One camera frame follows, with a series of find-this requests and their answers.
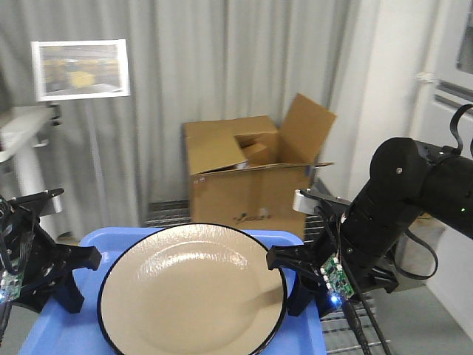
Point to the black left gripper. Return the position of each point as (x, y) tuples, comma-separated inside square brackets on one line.
[(47, 265)]

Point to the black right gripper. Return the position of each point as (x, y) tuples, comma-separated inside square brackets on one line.
[(306, 260)]

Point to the beige plate with black rim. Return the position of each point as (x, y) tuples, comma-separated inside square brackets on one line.
[(192, 289)]

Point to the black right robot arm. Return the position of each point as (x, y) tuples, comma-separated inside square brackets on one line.
[(407, 178)]

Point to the green right circuit board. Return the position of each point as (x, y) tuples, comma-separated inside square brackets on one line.
[(335, 278)]

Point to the green circuit board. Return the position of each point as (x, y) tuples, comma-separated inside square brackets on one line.
[(335, 278), (10, 286)]

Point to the green left circuit board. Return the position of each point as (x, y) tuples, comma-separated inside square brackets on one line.
[(10, 286)]

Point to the open brown cardboard box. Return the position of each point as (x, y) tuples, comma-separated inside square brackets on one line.
[(243, 172)]

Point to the white machine at left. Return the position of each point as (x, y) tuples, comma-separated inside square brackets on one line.
[(24, 133)]

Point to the white framed sign on stand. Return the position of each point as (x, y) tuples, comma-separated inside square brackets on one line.
[(82, 70)]

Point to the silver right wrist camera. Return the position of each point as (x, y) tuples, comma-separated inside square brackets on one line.
[(311, 201)]

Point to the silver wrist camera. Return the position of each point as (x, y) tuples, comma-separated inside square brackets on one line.
[(311, 201), (42, 203)]

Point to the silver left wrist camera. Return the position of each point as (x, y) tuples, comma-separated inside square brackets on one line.
[(42, 203)]

